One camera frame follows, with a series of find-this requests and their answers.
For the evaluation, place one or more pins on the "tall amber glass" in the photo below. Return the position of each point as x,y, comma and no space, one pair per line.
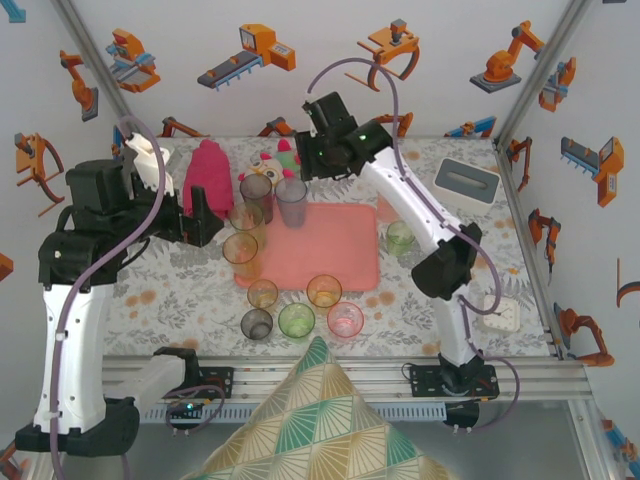
241,255

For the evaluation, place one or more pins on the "white owl plush toy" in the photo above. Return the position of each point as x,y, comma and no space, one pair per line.
270,170

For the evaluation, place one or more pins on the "folded magenta towel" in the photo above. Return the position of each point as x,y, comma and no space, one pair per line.
210,170

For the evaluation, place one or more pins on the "white grey tissue box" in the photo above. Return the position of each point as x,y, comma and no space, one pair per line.
465,180

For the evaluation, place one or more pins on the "aluminium side rail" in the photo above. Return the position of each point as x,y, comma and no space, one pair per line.
512,180

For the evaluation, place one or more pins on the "tall blue-grey glass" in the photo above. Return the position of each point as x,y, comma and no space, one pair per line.
291,205

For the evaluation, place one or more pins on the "green and pink plush toy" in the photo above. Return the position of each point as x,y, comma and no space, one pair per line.
287,160

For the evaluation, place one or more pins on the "white square clock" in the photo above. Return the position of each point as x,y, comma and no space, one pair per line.
502,315

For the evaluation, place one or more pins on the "small pink glass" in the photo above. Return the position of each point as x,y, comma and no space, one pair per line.
345,321

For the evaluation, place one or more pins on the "black adapter box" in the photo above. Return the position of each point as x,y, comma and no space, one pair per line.
461,414

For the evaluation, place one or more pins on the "small dark grey glass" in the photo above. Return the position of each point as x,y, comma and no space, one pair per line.
256,325

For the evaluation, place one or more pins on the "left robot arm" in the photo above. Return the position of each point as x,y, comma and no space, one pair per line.
75,350

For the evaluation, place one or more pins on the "tall green glass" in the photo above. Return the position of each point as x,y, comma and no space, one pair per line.
247,220

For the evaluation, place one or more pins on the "teal beige patterned pillow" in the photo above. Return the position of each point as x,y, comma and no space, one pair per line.
325,425

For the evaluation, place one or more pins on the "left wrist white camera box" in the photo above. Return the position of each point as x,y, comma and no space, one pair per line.
150,165

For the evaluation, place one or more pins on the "tall dark grey glass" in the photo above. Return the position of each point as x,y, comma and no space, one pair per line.
256,192

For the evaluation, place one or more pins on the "small green glass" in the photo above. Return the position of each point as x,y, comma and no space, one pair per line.
400,240
296,322

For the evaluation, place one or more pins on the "pink plastic tray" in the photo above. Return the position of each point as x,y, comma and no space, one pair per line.
330,250

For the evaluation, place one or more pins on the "circuit board with green light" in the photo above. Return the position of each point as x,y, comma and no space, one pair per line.
187,407

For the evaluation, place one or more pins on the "small amber glass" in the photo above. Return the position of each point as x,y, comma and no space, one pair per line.
262,294
324,291

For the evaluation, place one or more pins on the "aluminium table edge rail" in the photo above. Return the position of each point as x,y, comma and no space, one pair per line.
540,380

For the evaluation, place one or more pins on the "aluminium frame post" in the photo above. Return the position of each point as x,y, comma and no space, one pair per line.
539,75
106,75

